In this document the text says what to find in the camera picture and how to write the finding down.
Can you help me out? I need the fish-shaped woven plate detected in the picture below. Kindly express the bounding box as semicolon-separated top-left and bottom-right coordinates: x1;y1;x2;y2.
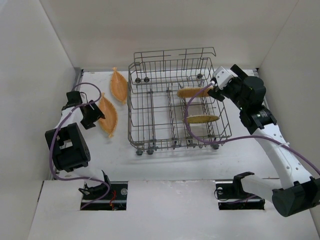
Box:
98;92;118;138
110;67;128;105

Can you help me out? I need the round woven plate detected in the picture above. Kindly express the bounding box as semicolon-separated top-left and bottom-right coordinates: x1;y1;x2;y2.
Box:
183;115;220;124
177;87;214;98

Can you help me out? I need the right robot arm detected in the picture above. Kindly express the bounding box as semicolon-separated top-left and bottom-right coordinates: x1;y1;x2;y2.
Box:
208;64;320;217

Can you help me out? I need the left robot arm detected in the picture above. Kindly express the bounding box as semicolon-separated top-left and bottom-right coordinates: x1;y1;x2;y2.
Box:
44;90;106;176

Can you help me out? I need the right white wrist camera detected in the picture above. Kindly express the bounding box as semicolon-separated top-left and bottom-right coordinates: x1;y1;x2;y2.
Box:
210;66;235;90

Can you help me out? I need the grey wire dish rack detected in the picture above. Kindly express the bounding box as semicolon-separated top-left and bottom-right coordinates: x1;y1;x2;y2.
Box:
127;47;232;156

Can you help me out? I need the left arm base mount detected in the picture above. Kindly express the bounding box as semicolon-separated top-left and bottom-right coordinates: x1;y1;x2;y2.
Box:
78;181;129;211

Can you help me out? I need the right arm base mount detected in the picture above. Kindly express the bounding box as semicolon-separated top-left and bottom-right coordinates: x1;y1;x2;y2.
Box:
214;180;266;211

